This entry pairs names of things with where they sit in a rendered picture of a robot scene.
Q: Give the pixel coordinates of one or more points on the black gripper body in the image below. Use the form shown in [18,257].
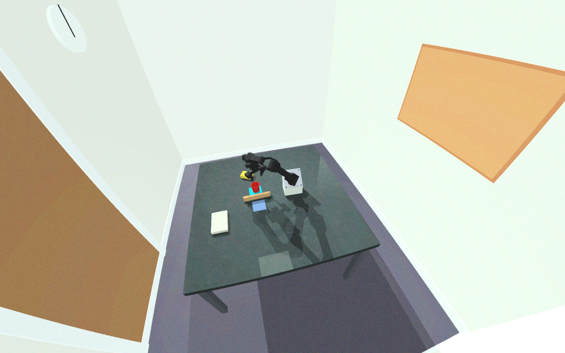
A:
[254,170]

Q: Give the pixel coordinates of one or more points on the light wooden plank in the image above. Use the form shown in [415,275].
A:
[256,196]

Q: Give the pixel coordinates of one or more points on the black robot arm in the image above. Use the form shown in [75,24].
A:
[274,166]

